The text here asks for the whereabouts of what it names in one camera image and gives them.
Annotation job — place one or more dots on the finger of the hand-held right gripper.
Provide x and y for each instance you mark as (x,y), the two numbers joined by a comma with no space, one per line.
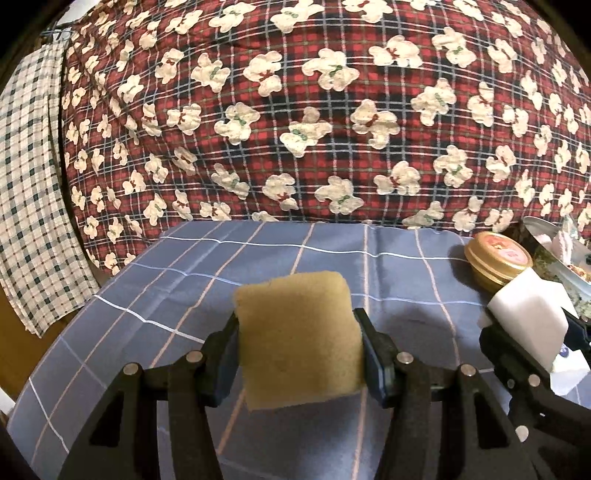
(531,397)
(581,330)

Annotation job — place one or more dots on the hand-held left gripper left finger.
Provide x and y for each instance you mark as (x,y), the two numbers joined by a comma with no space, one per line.
(224,360)

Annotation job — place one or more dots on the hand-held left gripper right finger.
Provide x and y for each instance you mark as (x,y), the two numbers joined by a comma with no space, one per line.
(374,364)

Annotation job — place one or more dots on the white sponge block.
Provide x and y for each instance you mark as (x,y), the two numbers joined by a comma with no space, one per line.
(528,314)

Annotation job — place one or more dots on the yellow sponge block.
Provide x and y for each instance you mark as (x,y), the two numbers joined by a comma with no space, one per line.
(295,337)

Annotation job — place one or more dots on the patterned metal tin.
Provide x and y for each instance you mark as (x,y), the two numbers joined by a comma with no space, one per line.
(561,258)

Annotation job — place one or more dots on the blue plaid tablecloth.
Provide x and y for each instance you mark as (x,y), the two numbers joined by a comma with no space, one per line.
(184,295)

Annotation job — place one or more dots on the round gold tin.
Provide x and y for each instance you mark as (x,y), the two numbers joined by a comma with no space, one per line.
(496,258)

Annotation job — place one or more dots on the green white checked cloth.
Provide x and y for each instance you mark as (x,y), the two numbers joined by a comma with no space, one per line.
(32,194)

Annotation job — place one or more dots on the red plaid bear blanket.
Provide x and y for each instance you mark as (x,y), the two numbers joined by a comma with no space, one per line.
(300,106)

